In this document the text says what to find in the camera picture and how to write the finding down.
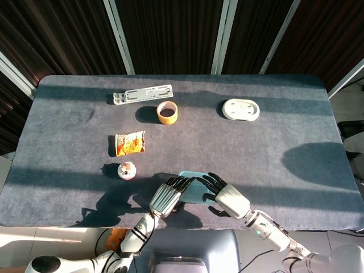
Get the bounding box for orange device under table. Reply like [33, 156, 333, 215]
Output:
[105, 228, 127, 251]

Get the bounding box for left black-and-silver robot hand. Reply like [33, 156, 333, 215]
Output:
[148, 176, 197, 220]

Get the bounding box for small white cupcake toy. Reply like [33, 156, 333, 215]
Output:
[117, 160, 137, 181]

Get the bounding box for black floor cable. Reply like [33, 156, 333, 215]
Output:
[94, 229, 111, 253]

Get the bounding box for white oval soap dish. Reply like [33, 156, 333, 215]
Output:
[222, 98, 262, 122]

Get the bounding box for white rounded object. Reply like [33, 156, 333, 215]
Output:
[344, 134, 364, 156]

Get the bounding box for brown packing tape roll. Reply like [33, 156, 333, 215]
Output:
[156, 101, 179, 125]

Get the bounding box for orange crumpled snack packet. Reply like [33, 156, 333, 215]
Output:
[114, 130, 147, 158]

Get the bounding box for grey-blue table cloth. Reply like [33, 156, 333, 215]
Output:
[0, 74, 364, 231]

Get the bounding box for white folding stand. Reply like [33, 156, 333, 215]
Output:
[113, 84, 174, 105]

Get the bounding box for right black-and-silver robot hand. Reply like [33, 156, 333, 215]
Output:
[201, 172, 251, 220]

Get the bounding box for black boxy object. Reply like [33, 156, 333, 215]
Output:
[337, 120, 364, 140]

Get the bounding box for white partition frame post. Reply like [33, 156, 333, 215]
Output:
[0, 51, 37, 100]
[326, 58, 364, 100]
[259, 0, 302, 75]
[102, 0, 136, 76]
[210, 0, 238, 76]

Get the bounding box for grey robot torso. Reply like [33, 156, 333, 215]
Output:
[129, 229, 242, 273]

